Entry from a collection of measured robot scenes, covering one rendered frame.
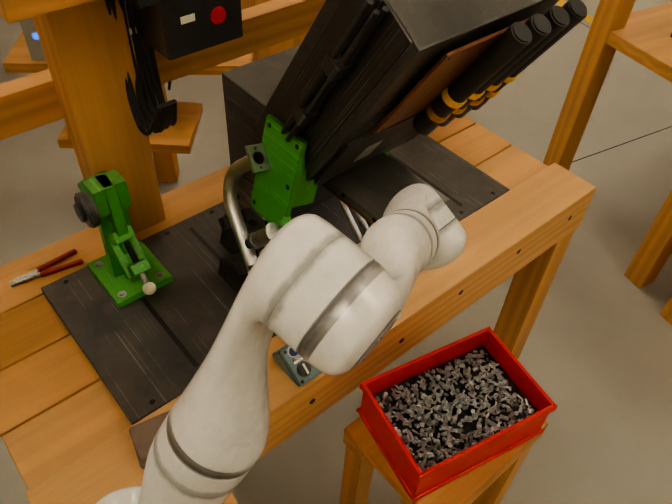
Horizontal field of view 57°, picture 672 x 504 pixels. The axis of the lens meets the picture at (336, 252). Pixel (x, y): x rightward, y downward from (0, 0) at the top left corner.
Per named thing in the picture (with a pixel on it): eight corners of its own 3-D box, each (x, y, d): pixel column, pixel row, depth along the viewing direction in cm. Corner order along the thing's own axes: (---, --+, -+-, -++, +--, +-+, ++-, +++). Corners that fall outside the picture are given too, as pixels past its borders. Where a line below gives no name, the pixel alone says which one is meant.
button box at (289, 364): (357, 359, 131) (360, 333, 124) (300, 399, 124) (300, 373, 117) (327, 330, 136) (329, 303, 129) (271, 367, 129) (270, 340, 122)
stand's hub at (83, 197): (105, 231, 123) (96, 203, 118) (90, 238, 122) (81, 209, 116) (88, 211, 127) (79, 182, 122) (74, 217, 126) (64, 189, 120)
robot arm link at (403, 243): (468, 238, 65) (405, 188, 66) (397, 318, 41) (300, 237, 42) (415, 301, 69) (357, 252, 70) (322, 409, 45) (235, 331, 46)
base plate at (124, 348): (508, 194, 168) (510, 188, 167) (134, 429, 116) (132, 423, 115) (399, 123, 190) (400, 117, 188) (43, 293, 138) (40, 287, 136)
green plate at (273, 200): (311, 225, 132) (336, 137, 120) (281, 234, 127) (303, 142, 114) (279, 197, 138) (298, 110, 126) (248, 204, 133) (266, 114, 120)
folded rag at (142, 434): (183, 412, 117) (181, 403, 115) (197, 448, 112) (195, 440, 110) (130, 433, 113) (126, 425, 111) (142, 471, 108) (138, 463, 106)
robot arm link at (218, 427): (263, 220, 42) (137, 432, 55) (371, 310, 41) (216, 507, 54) (323, 190, 50) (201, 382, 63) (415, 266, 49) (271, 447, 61)
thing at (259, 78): (365, 182, 166) (377, 66, 142) (273, 230, 152) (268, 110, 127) (321, 148, 176) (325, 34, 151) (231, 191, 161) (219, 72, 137)
